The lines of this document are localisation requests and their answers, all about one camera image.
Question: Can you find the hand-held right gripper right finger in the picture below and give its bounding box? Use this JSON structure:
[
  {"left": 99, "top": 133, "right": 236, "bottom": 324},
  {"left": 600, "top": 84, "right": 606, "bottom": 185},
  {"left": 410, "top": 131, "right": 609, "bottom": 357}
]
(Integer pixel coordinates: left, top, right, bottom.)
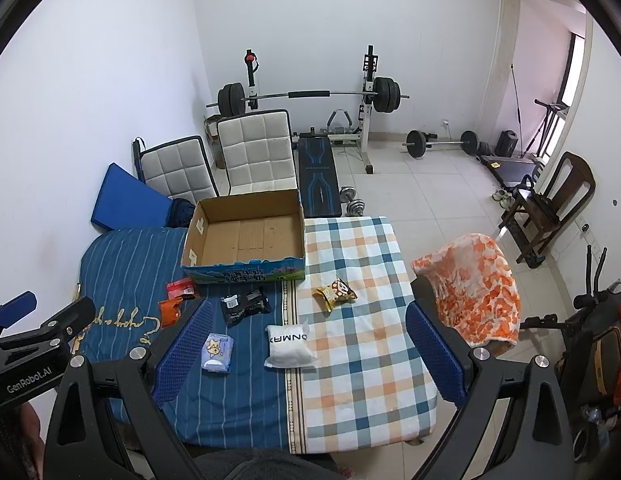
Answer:
[{"left": 405, "top": 276, "right": 579, "bottom": 480}]

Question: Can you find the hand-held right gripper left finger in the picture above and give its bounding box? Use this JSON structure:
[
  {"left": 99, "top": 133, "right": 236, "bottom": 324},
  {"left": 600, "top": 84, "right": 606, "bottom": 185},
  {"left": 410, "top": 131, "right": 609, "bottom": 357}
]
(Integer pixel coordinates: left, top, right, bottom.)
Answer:
[{"left": 43, "top": 300, "right": 216, "bottom": 480}]

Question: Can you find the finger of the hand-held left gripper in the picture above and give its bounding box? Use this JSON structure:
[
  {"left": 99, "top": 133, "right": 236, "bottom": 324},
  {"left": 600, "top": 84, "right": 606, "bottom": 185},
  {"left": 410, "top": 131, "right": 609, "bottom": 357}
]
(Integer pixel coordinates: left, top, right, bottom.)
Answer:
[
  {"left": 0, "top": 291, "right": 38, "bottom": 333},
  {"left": 10, "top": 296, "right": 97, "bottom": 356}
]

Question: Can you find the orange snack packet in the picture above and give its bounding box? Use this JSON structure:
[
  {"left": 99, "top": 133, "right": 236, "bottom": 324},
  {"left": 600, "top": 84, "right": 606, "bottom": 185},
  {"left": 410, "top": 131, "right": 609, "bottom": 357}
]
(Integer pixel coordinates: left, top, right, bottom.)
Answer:
[{"left": 158, "top": 296, "right": 186, "bottom": 330}]

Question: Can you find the yellow snack packet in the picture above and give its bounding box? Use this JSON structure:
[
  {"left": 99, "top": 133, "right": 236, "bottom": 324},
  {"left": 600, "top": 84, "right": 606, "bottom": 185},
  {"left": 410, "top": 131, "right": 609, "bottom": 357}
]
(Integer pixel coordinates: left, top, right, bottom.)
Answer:
[{"left": 313, "top": 278, "right": 358, "bottom": 312}]

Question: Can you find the cardboard box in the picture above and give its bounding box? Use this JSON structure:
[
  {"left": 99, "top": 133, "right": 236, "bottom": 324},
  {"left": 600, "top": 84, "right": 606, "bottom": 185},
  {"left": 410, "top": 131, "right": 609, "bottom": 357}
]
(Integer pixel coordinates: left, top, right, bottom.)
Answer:
[{"left": 180, "top": 188, "right": 306, "bottom": 285}]

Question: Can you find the white soft pouch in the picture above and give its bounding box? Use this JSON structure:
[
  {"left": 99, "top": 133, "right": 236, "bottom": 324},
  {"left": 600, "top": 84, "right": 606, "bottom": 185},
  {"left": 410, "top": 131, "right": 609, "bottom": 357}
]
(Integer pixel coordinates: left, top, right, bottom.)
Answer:
[{"left": 264, "top": 323, "right": 319, "bottom": 370}]

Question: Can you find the blue white tissue packet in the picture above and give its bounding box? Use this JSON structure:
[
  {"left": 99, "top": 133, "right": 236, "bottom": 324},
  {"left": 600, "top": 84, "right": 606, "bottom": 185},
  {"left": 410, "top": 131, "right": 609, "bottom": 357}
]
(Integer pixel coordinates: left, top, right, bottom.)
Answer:
[{"left": 200, "top": 332, "right": 234, "bottom": 375}]

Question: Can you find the red snack packet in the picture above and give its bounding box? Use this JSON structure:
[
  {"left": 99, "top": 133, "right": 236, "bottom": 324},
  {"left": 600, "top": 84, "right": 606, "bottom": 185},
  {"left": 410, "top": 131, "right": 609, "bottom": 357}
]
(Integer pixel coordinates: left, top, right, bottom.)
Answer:
[{"left": 166, "top": 280, "right": 198, "bottom": 301}]

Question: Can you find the blue striped and plaid bedsheet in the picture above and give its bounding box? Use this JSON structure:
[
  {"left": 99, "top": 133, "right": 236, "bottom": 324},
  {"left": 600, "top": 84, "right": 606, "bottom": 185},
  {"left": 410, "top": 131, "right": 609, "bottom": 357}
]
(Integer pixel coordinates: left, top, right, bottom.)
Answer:
[{"left": 79, "top": 216, "right": 438, "bottom": 456}]

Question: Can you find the orange floral blanket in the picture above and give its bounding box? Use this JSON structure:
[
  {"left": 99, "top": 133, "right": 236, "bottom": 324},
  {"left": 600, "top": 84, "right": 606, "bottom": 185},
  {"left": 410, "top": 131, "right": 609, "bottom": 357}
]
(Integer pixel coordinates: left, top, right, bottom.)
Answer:
[{"left": 411, "top": 232, "right": 521, "bottom": 356}]

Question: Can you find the black snack packet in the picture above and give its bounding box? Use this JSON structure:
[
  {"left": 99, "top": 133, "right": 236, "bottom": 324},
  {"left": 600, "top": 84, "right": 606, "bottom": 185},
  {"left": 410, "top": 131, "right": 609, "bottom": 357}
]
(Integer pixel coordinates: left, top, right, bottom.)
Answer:
[{"left": 220, "top": 287, "right": 271, "bottom": 327}]

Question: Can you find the blue foam mat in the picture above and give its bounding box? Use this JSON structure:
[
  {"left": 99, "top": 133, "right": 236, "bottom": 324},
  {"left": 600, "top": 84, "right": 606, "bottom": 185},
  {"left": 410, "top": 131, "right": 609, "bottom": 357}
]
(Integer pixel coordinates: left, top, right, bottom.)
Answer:
[{"left": 90, "top": 162, "right": 174, "bottom": 233}]

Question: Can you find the dark blue cloth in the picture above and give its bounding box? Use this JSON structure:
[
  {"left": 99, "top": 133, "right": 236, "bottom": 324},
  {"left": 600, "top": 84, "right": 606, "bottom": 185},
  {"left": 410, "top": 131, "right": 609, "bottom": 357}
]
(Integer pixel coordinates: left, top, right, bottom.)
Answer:
[{"left": 168, "top": 199, "right": 196, "bottom": 228}]

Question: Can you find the black and blue tube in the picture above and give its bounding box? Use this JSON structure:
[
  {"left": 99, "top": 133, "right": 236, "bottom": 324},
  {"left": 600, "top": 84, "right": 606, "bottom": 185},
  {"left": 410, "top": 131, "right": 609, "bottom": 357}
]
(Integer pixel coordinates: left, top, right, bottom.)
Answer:
[{"left": 132, "top": 137, "right": 146, "bottom": 181}]

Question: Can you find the white padded chair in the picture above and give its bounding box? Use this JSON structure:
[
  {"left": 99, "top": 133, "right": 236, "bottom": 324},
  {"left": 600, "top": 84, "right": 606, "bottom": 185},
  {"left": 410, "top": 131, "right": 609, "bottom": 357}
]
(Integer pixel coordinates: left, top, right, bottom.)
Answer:
[
  {"left": 216, "top": 110, "right": 297, "bottom": 198},
  {"left": 140, "top": 136, "right": 220, "bottom": 206}
]

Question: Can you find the black treadmill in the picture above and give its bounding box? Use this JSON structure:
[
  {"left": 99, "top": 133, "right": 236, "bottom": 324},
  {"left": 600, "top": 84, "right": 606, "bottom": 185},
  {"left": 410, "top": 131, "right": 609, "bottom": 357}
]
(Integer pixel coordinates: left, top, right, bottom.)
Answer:
[{"left": 479, "top": 100, "right": 571, "bottom": 183}]

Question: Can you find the black weight bench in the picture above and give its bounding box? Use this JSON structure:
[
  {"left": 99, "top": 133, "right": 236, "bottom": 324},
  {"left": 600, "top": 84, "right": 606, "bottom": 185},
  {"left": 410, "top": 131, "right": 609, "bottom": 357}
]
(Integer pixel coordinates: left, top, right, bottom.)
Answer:
[{"left": 296, "top": 132, "right": 341, "bottom": 218}]

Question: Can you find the short barbell with black plates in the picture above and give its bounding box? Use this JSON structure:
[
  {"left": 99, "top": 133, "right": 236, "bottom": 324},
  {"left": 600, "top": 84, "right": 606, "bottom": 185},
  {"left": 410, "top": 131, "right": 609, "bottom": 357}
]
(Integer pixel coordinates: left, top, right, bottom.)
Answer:
[{"left": 401, "top": 130, "right": 479, "bottom": 160}]

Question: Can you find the black speaker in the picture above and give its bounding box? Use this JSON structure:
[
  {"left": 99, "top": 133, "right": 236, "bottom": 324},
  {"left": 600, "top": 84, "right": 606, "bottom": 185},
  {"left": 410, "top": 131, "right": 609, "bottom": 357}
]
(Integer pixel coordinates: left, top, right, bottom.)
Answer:
[{"left": 495, "top": 130, "right": 519, "bottom": 157}]

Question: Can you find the dark wooden chair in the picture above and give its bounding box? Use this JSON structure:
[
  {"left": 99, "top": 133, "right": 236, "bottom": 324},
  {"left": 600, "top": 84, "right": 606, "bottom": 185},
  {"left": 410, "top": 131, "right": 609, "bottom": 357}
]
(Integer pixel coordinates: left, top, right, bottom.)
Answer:
[{"left": 499, "top": 151, "right": 596, "bottom": 268}]

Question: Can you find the white barbell rack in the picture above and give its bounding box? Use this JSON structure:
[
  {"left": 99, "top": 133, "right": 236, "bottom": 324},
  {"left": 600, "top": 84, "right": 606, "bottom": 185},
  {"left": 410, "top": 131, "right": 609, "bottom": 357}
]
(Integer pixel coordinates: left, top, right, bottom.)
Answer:
[{"left": 243, "top": 45, "right": 379, "bottom": 176}]

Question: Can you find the long barbell with black plates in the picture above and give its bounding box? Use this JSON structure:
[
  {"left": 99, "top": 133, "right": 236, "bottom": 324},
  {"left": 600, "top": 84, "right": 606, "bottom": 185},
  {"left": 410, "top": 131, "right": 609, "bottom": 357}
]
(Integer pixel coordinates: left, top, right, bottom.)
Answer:
[{"left": 206, "top": 77, "right": 410, "bottom": 116}]

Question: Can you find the window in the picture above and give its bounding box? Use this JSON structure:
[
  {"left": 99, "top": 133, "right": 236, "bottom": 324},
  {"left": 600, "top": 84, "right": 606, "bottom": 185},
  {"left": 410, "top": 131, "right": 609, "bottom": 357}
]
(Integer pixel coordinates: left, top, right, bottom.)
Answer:
[{"left": 558, "top": 32, "right": 587, "bottom": 108}]

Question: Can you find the grey exercise handle machine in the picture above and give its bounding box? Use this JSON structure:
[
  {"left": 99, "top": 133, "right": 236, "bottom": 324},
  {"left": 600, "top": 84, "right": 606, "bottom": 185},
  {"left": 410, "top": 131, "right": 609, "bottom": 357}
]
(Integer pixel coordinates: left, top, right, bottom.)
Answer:
[{"left": 325, "top": 109, "right": 361, "bottom": 143}]

